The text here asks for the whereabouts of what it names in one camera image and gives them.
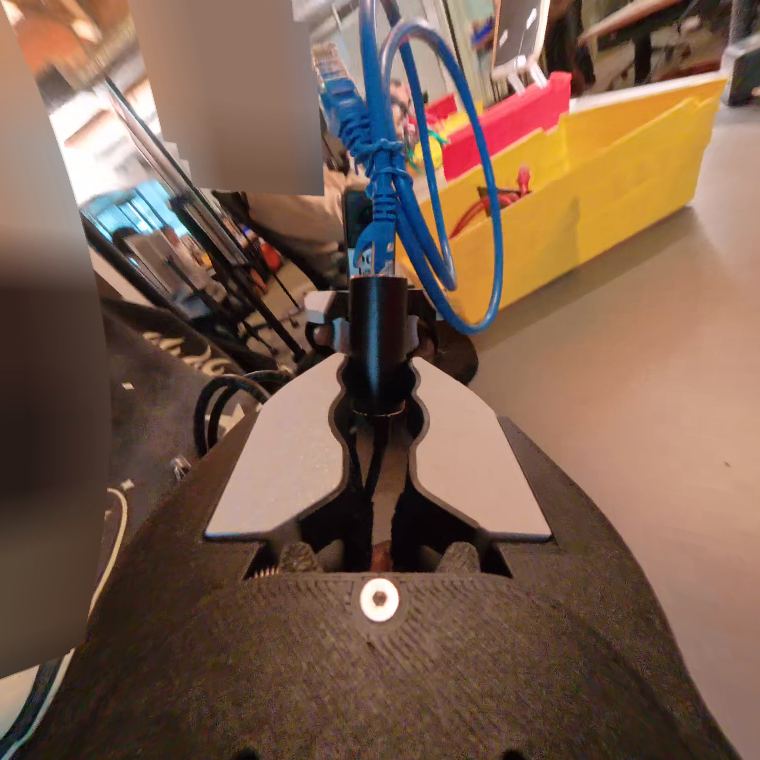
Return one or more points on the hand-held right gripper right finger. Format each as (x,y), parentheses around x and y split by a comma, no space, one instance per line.
(475,463)

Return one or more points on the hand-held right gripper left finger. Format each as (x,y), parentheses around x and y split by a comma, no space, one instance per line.
(285,457)

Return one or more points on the yellow plastic bin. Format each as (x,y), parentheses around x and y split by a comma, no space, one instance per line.
(594,196)

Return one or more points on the tilted display board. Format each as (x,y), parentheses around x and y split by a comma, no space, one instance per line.
(519,35)

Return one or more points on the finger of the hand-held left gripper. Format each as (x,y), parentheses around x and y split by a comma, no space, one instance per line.
(317,307)
(423,309)

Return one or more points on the red plastic bin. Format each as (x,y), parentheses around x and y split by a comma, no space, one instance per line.
(504,127)

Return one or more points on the black ethernet switch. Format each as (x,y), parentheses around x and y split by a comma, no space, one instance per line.
(377,332)

